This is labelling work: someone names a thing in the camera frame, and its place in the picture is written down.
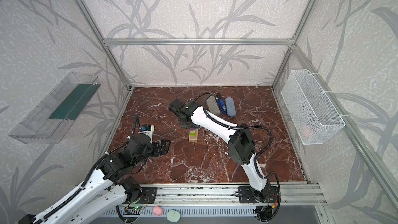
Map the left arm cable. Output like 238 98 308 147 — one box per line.
32 112 141 224

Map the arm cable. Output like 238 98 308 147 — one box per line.
32 112 141 224
192 91 281 190

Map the aluminium mounting rail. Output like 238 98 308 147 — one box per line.
64 183 328 207

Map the pink putty blob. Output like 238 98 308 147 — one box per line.
152 206 164 216

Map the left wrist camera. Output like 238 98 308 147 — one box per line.
139 124 155 143

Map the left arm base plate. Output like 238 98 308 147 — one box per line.
125 187 158 205

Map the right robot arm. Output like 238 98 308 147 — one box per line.
169 99 273 194

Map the pink object in basket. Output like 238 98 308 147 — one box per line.
302 125 315 142

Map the clear plastic wall tray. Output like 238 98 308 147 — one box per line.
9 72 101 144

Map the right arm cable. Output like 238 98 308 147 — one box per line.
192 91 281 190

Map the white wire basket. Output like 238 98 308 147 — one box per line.
281 69 345 145

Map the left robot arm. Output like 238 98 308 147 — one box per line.
19 132 171 224

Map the pale green putty blob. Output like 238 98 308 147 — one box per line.
166 210 181 223

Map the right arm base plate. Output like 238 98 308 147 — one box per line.
234 186 280 204

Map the grey glasses case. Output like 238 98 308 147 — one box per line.
206 95 221 116

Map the light blue glasses case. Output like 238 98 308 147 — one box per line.
225 97 236 117

